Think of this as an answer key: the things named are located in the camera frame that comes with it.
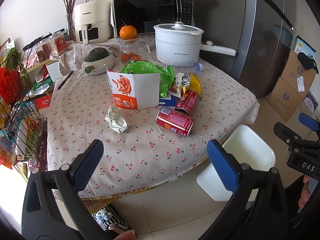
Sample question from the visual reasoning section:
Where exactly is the white tissue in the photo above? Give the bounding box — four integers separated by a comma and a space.
105, 106, 131, 134

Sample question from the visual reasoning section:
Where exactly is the red soda can front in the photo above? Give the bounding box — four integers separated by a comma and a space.
156, 106, 195, 137

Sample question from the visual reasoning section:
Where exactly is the red soda can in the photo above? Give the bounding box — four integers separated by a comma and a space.
175, 89, 200, 116
156, 106, 195, 137

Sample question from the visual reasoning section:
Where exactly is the orange white snack box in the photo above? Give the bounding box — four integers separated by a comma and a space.
107, 71, 160, 110

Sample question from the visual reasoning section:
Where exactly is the yellow snack bag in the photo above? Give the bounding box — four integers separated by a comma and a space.
182, 73, 202, 98

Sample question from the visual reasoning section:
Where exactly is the blue carton box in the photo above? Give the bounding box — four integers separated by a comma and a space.
159, 94, 180, 107

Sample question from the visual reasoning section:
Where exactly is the clear plastic water bottle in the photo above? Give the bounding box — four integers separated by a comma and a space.
172, 62, 203, 74

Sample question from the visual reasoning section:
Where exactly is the green snack bag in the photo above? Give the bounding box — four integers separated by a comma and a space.
120, 60, 175, 98

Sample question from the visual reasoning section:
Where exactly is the white trash bin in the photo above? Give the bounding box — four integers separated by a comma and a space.
196, 125, 276, 202

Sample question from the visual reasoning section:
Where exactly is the person right hand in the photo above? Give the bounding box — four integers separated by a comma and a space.
298, 175, 310, 209

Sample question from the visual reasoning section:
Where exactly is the lower cardboard box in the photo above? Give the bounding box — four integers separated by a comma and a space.
267, 77, 302, 121

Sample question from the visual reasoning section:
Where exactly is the striped slipper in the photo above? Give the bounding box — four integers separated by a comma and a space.
92, 204, 131, 231

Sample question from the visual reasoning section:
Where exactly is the cherry pattern tablecloth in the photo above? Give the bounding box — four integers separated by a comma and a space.
46, 33, 260, 198

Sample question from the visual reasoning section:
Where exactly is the black pen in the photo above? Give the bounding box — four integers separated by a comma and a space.
57, 70, 74, 90

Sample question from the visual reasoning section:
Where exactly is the white bowl stack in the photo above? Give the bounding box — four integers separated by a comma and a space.
81, 49, 115, 75

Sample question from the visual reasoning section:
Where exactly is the dark green squash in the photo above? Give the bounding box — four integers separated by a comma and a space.
88, 47, 109, 62

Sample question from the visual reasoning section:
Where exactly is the grey refrigerator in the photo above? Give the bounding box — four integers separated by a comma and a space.
193, 0, 296, 97

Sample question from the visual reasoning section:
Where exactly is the red label glass jar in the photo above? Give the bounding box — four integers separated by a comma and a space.
50, 31, 67, 57

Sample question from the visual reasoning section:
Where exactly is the white electric cooking pot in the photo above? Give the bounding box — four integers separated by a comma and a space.
153, 22, 236, 65

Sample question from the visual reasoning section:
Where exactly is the large orange tangerine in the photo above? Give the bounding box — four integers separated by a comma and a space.
119, 21, 137, 40

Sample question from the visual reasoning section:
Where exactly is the cream air fryer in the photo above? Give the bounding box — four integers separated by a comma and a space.
73, 0, 113, 44

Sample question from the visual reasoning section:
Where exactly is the black microwave oven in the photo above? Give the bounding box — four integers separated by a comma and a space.
112, 0, 194, 37

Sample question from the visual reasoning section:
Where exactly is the dried branch vase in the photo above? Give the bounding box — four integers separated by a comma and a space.
58, 0, 84, 42

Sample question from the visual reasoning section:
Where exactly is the black wire rack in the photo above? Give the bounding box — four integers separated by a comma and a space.
1, 48, 46, 166

